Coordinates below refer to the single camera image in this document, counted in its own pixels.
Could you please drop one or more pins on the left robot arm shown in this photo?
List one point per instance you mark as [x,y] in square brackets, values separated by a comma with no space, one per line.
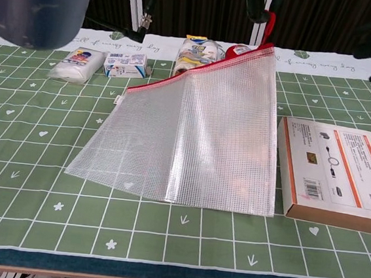
[37,6]

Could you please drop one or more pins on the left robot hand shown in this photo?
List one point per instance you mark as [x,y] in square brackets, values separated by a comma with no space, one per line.
[257,4]

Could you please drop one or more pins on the green checkered tablecloth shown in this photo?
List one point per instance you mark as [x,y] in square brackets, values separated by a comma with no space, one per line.
[69,183]

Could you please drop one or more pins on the small blue white box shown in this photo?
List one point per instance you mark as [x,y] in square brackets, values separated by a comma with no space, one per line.
[125,65]

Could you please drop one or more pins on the yellow white roll package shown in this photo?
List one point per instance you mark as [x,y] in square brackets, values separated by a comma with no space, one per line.
[193,56]

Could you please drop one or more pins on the black pleated curtain panel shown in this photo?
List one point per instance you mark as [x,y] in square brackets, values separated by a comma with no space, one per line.
[200,15]
[109,10]
[315,23]

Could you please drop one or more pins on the orange white flat box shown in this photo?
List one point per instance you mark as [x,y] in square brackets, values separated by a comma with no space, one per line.
[337,170]

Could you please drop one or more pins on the silver zip pouch red edge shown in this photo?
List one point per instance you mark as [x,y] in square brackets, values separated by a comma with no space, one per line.
[205,141]

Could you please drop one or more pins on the white tissue pack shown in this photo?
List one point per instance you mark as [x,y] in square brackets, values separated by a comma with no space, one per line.
[77,64]

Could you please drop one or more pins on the red ketchup squeeze bottle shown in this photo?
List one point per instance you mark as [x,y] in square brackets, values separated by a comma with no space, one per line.
[238,50]

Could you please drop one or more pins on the white partition frame post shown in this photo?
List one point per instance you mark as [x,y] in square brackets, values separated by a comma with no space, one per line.
[257,34]
[134,12]

